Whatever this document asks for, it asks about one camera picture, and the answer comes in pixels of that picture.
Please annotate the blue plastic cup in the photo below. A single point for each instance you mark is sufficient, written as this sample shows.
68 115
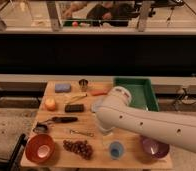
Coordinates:
116 150

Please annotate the orange bowl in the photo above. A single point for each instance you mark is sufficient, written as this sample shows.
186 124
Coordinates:
39 148

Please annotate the bunch of dark grapes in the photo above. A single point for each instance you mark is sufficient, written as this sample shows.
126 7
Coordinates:
82 148

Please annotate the dark metal measuring scoop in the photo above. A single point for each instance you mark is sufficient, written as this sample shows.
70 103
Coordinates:
41 128

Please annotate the small metal cup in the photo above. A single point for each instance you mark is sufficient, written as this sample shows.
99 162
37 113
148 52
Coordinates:
83 83

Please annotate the purple bowl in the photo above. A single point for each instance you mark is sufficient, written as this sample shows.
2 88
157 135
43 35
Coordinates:
154 148

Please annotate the black rectangular block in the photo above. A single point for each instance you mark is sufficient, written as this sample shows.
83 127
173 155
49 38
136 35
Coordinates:
74 108

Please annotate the orange carrot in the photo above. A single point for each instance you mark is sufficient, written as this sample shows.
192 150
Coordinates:
98 92

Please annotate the green plastic tray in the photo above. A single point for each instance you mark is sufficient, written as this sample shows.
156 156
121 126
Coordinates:
143 96

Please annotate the black chair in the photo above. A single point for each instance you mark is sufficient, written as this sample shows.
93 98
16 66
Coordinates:
7 165

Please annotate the blue sponge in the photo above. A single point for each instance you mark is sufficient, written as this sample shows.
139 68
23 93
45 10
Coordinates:
63 87

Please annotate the person in background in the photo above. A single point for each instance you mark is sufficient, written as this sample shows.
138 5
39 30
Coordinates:
115 13

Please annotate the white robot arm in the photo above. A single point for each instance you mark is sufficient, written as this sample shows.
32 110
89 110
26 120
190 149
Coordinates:
173 129

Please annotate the orange apple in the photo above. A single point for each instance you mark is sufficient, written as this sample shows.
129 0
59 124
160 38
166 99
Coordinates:
50 104

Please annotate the yellow banana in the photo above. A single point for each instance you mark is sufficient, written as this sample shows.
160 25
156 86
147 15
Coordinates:
73 97

